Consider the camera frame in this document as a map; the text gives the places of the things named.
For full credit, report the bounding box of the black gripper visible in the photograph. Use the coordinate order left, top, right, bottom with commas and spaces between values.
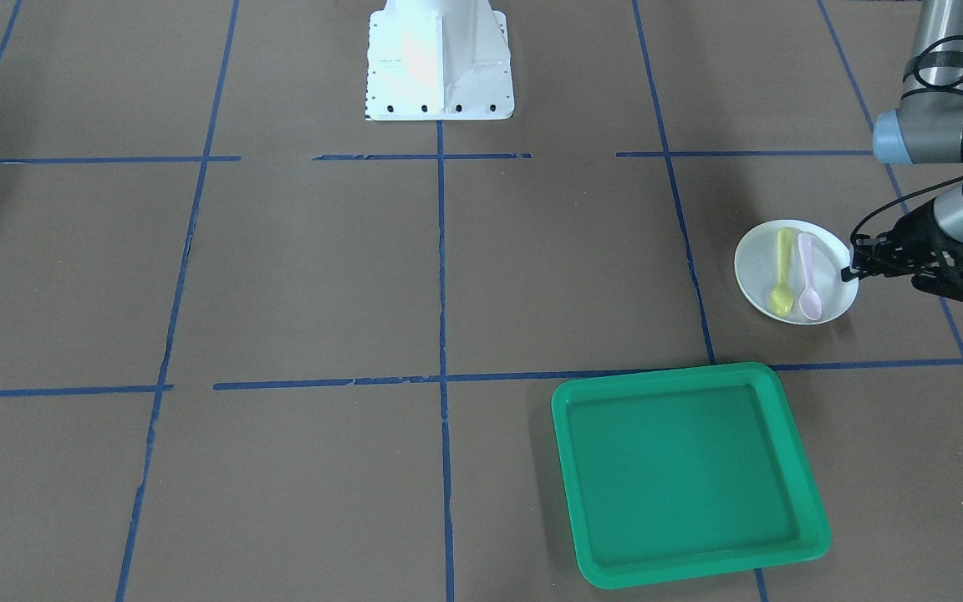
841, 201, 950, 283

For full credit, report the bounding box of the pink plastic spoon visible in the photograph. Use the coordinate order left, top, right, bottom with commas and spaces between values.
797, 232, 823, 321

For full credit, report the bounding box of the yellow plastic spoon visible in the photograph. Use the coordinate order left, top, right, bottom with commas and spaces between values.
769, 227, 794, 319

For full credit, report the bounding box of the white round plate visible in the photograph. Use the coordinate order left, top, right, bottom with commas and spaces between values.
733, 220, 859, 325

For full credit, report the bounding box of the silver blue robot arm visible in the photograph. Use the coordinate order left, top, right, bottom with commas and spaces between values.
841, 1, 963, 301

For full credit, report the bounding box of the green plastic tray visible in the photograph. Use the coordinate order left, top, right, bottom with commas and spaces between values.
551, 362, 832, 590

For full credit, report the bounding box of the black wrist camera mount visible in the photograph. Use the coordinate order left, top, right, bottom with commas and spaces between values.
912, 236, 963, 302

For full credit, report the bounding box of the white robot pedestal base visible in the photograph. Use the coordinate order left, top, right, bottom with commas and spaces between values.
364, 1, 516, 121

